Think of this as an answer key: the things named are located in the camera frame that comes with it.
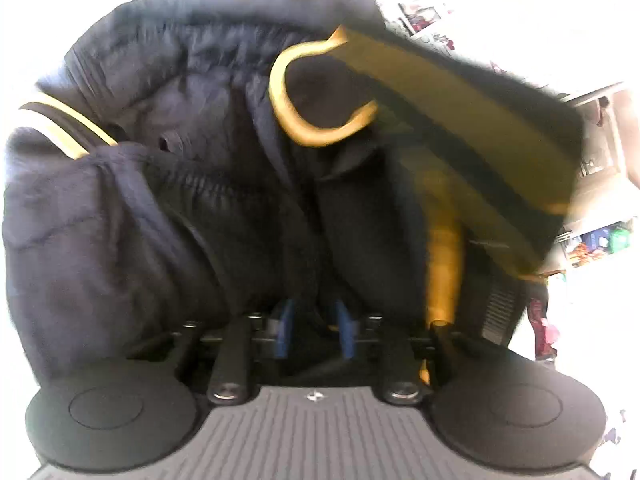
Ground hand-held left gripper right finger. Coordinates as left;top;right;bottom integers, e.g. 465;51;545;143
334;300;463;406

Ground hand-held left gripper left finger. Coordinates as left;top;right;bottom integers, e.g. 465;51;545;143
170;300;296;406

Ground black yellow-striped fleece pants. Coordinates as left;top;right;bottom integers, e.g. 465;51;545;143
2;0;588;386

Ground colourful hanging bags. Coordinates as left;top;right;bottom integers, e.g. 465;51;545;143
562;220;633;268

